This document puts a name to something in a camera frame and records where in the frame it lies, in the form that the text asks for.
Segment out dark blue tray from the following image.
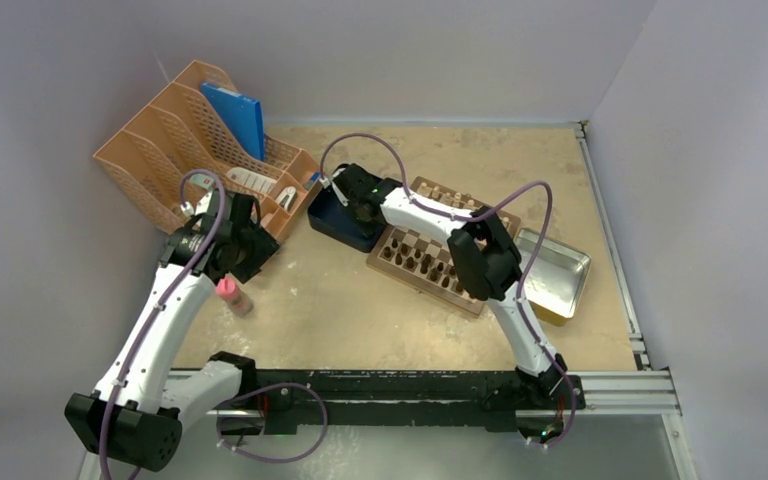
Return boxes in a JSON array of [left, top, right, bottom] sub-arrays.
[[307, 189, 385, 253]]

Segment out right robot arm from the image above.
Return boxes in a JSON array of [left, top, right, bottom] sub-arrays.
[[321, 164, 575, 407]]

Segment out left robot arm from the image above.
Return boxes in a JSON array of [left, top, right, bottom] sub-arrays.
[[64, 191, 279, 472]]

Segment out row of dark chess pieces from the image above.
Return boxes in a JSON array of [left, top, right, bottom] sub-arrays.
[[376, 234, 467, 296]]

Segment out wooden chess board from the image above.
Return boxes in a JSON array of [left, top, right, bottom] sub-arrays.
[[366, 176, 521, 318]]

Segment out light pieces on board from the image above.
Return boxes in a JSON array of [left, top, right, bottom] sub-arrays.
[[411, 178, 495, 217]]

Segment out pink capped bottle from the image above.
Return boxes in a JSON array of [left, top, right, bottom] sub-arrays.
[[215, 277, 253, 317]]

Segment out orange plastic file organizer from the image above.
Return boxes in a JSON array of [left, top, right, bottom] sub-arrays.
[[94, 60, 321, 242]]

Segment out blue folder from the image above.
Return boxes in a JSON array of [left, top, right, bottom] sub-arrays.
[[199, 82, 265, 162]]

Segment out metal tin box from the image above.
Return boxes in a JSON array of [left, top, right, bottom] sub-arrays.
[[514, 228, 591, 326]]

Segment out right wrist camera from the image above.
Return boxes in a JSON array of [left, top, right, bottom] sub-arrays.
[[319, 174, 348, 207]]

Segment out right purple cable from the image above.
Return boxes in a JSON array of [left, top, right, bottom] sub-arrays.
[[319, 133, 577, 450]]

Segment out purple cable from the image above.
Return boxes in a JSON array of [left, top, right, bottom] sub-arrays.
[[97, 169, 329, 480], [319, 133, 577, 450]]

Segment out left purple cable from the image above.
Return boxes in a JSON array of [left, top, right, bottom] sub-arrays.
[[97, 169, 329, 480]]

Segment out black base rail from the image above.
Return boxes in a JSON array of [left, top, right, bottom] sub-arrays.
[[219, 369, 586, 436]]

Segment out aluminium frame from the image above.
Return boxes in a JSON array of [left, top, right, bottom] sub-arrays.
[[79, 368, 700, 480]]

